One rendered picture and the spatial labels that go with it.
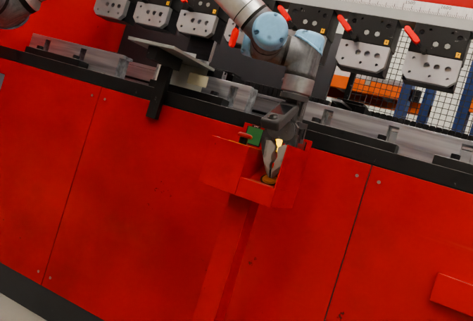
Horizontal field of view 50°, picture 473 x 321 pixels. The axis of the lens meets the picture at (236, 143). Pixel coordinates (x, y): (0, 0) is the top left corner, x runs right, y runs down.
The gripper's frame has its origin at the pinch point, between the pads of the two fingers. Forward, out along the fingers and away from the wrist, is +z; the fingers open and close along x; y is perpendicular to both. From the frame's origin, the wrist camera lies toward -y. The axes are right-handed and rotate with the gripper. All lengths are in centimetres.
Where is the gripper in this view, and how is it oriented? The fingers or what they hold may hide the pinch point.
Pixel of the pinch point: (270, 172)
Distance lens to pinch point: 124.6
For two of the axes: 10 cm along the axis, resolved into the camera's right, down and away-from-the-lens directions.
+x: -8.6, -2.6, 4.4
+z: -2.5, 9.6, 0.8
